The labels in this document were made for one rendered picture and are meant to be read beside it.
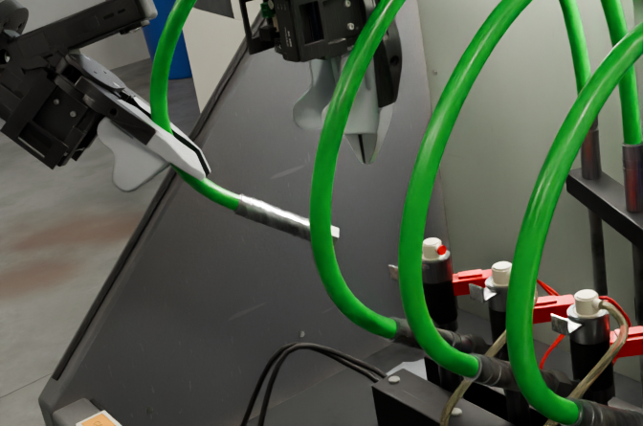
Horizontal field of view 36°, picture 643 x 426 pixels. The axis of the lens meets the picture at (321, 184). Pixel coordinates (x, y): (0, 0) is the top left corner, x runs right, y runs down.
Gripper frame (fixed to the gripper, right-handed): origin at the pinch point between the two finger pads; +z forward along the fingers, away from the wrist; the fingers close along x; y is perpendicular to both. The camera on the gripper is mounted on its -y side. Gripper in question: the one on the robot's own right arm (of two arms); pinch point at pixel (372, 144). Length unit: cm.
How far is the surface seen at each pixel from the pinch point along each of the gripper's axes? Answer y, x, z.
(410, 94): -29.4, -31.1, 8.0
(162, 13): -247, -553, 73
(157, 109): 10.6, -13.8, -4.1
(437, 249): -4.0, 1.1, 10.2
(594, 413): 5.5, 24.8, 10.6
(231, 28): -152, -291, 45
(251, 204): 5.1, -11.6, 5.6
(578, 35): -23.6, 0.3, -2.5
